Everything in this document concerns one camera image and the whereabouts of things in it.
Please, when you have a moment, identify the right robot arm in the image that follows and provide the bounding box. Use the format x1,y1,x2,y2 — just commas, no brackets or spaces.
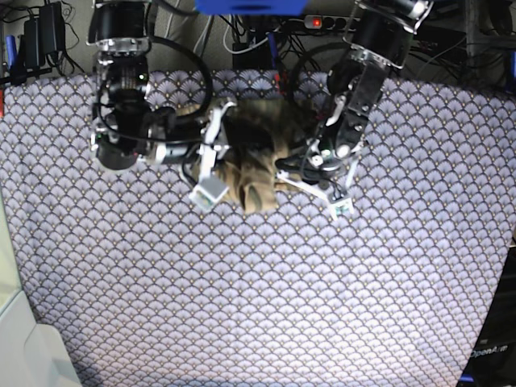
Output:
87,1,237,212

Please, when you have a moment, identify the camouflage T-shirt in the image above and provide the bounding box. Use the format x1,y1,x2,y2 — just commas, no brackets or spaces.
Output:
192,99,315,214

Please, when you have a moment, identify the black power strip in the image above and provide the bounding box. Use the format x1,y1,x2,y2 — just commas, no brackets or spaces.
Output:
303,15,355,31

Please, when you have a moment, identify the black OpenArm case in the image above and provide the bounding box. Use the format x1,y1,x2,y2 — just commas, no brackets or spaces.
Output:
457,246,515,386

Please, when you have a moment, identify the white plastic bin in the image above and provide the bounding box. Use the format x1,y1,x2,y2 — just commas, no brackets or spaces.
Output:
1,208,81,386

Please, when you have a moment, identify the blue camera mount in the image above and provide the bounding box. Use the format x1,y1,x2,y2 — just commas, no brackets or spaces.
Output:
195,0,307,16

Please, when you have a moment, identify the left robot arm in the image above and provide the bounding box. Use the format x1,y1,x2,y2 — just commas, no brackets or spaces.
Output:
276,1,434,219

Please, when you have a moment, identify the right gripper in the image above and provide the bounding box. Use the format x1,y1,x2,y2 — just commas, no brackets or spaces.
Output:
136,98,237,212

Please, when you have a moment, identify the red black clamp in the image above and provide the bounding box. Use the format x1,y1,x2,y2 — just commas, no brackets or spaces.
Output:
274,71,289,97

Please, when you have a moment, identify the black box under table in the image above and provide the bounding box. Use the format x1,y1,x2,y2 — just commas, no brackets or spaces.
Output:
232,43,273,70

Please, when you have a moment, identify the black power adapter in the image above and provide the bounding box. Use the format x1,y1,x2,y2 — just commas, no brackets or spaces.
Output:
23,2,65,69

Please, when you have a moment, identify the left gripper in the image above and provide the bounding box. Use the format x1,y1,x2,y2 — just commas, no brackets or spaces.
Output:
275,136,365,220

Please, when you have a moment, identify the purple fan-pattern tablecloth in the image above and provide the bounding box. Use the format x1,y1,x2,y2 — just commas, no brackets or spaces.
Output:
1,75,515,386

